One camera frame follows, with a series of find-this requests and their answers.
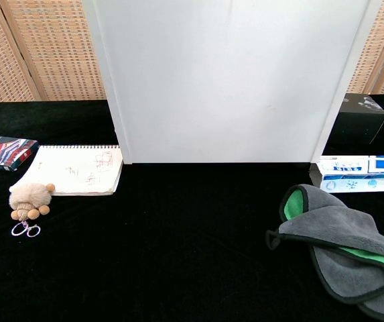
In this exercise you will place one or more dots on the white blue toothpaste box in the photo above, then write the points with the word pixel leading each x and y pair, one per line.
pixel 362 174

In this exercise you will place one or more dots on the black velvet tablecloth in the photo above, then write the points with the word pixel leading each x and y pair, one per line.
pixel 178 251

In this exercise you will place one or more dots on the grey green microfibre cloth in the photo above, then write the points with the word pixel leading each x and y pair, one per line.
pixel 346 228

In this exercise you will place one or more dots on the spiral sketch notebook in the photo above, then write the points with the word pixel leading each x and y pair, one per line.
pixel 77 167

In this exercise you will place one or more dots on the woven folding screen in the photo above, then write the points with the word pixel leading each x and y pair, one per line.
pixel 54 50

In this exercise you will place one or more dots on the white cabinet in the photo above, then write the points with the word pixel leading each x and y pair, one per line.
pixel 225 84

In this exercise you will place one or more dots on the black cardboard box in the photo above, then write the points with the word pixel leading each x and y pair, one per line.
pixel 356 124

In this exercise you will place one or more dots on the black red card box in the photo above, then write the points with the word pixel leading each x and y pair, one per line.
pixel 4 152

